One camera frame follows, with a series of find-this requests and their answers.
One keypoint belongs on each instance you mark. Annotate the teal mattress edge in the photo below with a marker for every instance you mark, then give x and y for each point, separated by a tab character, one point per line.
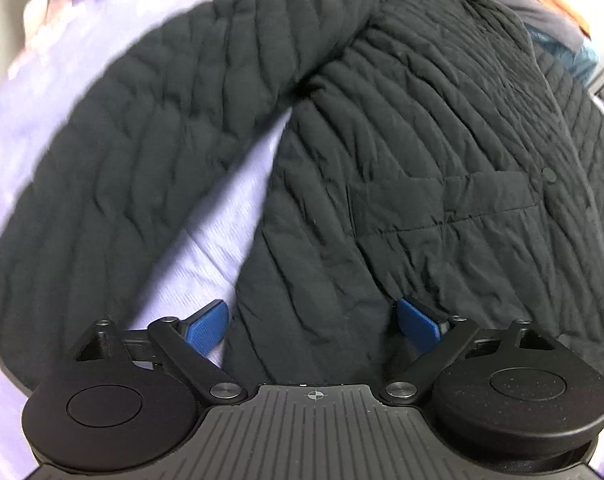
581	60

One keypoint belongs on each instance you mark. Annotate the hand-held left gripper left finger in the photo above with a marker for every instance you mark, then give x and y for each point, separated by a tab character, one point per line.
209	322

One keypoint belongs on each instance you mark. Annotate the purple flower printed bedsheet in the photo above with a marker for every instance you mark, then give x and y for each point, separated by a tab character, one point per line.
262	185

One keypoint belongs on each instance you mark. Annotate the black quilted jacket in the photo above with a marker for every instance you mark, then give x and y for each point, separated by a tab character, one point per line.
406	170

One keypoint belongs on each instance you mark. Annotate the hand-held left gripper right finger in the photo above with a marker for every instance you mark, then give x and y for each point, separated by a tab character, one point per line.
419	322

